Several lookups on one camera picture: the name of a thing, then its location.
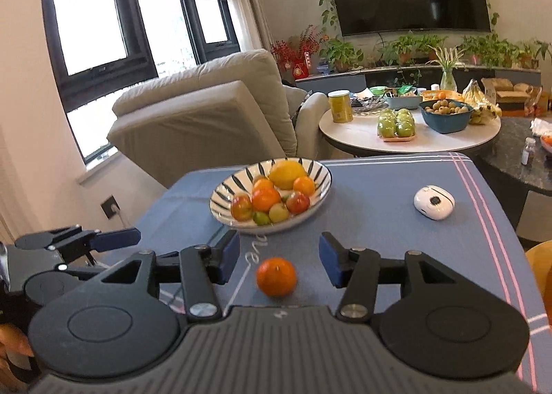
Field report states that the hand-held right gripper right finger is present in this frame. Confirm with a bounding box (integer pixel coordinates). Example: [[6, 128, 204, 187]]
[[318, 231, 458, 321]]

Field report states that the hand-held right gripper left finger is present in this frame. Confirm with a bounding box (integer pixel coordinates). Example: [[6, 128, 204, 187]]
[[99, 230, 241, 319]]

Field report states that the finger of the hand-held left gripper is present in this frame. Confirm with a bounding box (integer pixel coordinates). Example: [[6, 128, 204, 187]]
[[13, 225, 141, 254]]

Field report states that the white blue striped bowl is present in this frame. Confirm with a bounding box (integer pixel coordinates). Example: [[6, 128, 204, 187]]
[[209, 157, 334, 235]]

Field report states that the large orange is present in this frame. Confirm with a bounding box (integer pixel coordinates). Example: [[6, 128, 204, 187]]
[[252, 187, 282, 212]]

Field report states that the yellow lemon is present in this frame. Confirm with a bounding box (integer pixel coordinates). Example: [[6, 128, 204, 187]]
[[268, 160, 309, 190]]

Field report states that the person's left hand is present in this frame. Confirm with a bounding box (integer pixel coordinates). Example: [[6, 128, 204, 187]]
[[0, 323, 35, 382]]

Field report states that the blue striped tablecloth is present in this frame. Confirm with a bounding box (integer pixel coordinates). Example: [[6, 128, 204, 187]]
[[92, 152, 552, 394]]

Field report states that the white round device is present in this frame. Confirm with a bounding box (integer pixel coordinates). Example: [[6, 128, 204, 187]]
[[413, 185, 456, 221]]

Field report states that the beige recliner sofa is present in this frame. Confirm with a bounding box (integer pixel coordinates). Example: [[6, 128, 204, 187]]
[[106, 49, 331, 188]]

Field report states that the pack of green apples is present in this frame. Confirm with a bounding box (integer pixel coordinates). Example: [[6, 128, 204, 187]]
[[377, 107, 417, 142]]

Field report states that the yellow can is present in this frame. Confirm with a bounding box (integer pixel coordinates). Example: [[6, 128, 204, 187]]
[[328, 90, 354, 124]]

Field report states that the white round table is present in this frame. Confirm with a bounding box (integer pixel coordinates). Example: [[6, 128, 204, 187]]
[[318, 107, 502, 155]]

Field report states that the dish of wrapped snacks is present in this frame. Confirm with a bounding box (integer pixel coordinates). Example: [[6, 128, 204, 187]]
[[351, 94, 386, 114]]

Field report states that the small blue container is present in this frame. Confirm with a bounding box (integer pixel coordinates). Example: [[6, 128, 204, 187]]
[[384, 92, 423, 110]]

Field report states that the grey television cabinet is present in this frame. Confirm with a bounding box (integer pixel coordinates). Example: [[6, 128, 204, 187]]
[[295, 67, 542, 95]]

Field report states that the blue fruit bowl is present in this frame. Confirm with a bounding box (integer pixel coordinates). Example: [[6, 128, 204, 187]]
[[418, 99, 474, 134]]

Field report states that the pile of longans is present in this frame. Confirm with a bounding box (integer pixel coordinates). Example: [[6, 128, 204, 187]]
[[423, 100, 471, 115]]

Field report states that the orange basket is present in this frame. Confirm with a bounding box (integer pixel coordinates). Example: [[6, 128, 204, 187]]
[[420, 89, 464, 102]]

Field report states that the dark marble table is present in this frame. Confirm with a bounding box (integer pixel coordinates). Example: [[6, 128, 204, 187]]
[[474, 117, 552, 196]]

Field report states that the green potted plant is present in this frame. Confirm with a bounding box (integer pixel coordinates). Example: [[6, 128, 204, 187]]
[[321, 38, 365, 73], [457, 33, 520, 69], [379, 38, 417, 67], [515, 42, 540, 69], [414, 33, 449, 62]]

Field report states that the red flower plant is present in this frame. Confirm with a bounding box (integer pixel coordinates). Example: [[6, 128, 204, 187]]
[[271, 27, 328, 79]]

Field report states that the black framed window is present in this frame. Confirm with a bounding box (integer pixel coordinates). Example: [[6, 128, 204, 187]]
[[41, 0, 160, 162], [168, 0, 242, 64]]

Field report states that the bunch of bananas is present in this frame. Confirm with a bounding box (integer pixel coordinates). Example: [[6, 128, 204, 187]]
[[461, 80, 503, 125]]

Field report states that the glass vase with plant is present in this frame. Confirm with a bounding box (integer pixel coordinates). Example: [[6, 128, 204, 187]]
[[427, 46, 466, 93]]

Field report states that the cardboard box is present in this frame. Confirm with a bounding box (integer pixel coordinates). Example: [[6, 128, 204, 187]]
[[481, 77, 542, 110]]

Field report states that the black wall socket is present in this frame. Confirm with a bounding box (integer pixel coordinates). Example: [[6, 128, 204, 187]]
[[100, 194, 121, 219]]

